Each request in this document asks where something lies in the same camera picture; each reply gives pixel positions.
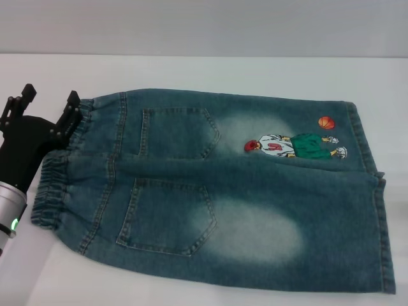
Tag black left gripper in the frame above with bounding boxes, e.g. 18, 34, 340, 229
0, 83, 81, 193

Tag blue denim shorts with embroidery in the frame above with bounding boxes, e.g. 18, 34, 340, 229
30, 87, 396, 306

